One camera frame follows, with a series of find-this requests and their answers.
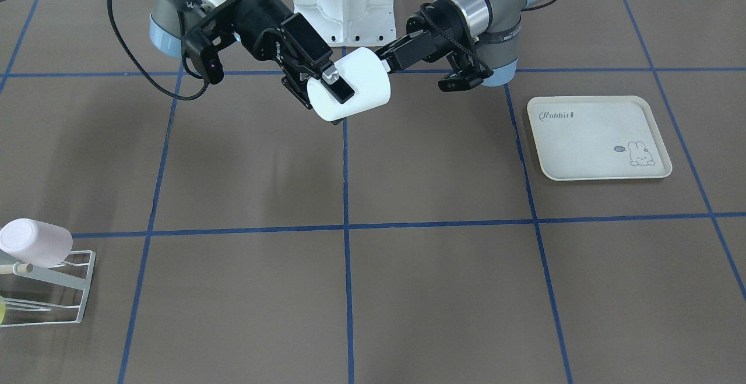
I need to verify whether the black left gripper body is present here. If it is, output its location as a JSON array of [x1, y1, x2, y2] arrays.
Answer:
[[407, 0, 484, 71]]

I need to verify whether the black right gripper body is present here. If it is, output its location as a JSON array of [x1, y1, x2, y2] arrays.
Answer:
[[231, 0, 300, 71]]

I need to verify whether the white cream cup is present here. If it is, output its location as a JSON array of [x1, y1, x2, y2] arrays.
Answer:
[[307, 47, 391, 122]]

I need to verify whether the pink cup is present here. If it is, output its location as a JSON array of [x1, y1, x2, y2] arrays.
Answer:
[[1, 219, 73, 268]]

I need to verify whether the yellow cup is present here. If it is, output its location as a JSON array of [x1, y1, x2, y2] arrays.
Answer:
[[0, 296, 8, 325]]

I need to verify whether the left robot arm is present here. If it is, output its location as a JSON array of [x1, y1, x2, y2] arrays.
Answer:
[[375, 0, 553, 92]]

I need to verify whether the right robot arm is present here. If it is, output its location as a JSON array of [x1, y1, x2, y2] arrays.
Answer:
[[3, 0, 355, 108]]

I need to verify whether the cream plastic tray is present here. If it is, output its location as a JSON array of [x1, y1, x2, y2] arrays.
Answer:
[[527, 96, 673, 181]]

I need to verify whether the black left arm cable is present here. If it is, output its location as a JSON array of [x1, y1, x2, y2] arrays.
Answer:
[[420, 0, 560, 79]]

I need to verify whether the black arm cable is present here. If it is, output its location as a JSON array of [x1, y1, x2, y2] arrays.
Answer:
[[107, 0, 210, 102], [420, 0, 560, 79]]

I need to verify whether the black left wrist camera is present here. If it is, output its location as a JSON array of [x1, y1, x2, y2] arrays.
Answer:
[[437, 67, 492, 93]]

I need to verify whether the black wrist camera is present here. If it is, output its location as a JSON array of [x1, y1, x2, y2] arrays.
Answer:
[[182, 26, 224, 86], [437, 67, 492, 93]]

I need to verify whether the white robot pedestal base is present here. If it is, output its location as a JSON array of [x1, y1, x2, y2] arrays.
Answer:
[[293, 0, 396, 47]]

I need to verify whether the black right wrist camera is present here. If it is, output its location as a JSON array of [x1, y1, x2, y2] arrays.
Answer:
[[182, 26, 224, 86]]

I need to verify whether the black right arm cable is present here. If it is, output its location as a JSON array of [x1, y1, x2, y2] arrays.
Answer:
[[107, 0, 210, 102]]

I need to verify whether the white wire cup rack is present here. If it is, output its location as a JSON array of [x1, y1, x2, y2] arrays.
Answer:
[[2, 249, 97, 328]]

